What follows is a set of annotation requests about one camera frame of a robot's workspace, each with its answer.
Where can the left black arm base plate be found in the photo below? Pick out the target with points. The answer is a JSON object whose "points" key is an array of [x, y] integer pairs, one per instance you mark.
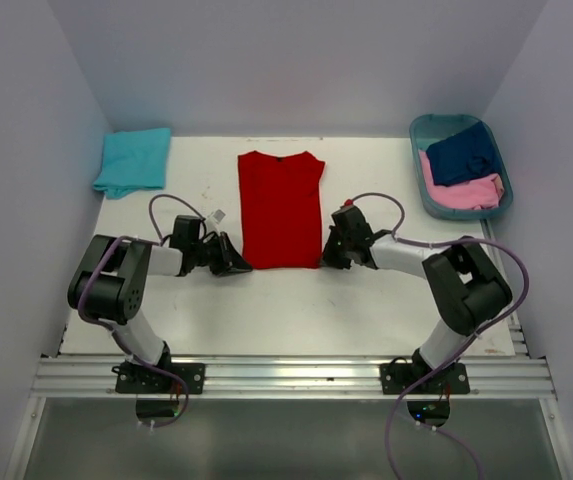
{"points": [[172, 379]]}

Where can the pink t shirt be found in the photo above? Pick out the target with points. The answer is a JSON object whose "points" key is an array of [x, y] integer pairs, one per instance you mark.
{"points": [[478, 194]]}

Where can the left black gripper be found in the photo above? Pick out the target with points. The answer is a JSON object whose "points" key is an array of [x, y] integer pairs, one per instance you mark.
{"points": [[229, 260]]}

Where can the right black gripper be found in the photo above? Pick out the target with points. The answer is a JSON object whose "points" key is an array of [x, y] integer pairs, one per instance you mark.
{"points": [[328, 257]]}

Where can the teal plastic basket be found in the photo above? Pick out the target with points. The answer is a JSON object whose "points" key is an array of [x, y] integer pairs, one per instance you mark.
{"points": [[428, 129]]}

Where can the aluminium mounting rail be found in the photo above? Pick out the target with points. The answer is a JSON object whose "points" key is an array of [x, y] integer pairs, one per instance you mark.
{"points": [[301, 377]]}

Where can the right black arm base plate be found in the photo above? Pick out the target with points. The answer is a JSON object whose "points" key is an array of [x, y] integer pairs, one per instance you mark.
{"points": [[397, 375]]}

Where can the folded teal t shirt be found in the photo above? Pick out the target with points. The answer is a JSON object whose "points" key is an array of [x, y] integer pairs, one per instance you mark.
{"points": [[133, 161]]}

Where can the red t shirt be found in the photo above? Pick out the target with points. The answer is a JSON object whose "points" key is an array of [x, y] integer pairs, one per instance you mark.
{"points": [[280, 210]]}

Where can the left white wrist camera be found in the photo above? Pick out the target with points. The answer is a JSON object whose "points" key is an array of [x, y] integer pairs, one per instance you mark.
{"points": [[216, 217]]}

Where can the navy blue t shirt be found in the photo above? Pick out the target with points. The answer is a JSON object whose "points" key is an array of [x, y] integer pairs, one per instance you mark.
{"points": [[465, 156]]}

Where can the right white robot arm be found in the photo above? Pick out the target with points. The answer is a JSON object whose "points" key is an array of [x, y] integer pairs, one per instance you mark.
{"points": [[466, 287]]}

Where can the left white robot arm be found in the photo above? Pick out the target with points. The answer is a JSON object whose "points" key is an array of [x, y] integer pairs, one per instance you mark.
{"points": [[107, 289]]}

